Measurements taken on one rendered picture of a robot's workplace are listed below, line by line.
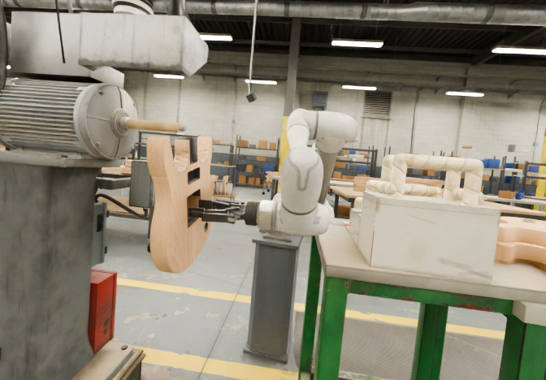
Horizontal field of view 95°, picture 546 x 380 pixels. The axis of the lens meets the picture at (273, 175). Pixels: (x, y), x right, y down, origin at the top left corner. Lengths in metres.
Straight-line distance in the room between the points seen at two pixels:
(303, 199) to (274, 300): 1.08
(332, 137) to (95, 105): 0.89
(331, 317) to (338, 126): 0.76
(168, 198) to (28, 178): 0.52
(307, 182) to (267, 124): 11.46
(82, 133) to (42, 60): 0.29
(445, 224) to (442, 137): 12.80
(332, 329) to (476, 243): 0.39
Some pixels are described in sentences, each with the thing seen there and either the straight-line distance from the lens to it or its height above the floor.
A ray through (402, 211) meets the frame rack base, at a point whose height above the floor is 1.07.
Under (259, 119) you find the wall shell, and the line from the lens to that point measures 12.13.
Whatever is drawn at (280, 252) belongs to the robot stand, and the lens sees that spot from 1.52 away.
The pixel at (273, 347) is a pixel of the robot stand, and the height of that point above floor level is 0.07.
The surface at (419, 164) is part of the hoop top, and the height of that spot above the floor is 1.19.
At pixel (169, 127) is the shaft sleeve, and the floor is 1.25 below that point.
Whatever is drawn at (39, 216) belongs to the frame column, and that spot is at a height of 0.93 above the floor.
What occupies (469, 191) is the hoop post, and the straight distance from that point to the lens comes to 0.75.
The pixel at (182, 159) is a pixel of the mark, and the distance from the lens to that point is 0.77.
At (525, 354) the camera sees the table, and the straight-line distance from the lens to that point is 0.93.
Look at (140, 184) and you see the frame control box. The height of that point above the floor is 1.02.
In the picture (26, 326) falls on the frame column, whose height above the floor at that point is 0.56.
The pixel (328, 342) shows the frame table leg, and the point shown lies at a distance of 0.76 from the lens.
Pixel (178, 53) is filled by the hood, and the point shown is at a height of 1.43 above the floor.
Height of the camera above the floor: 1.16
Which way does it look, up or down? 3 degrees down
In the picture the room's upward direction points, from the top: 5 degrees clockwise
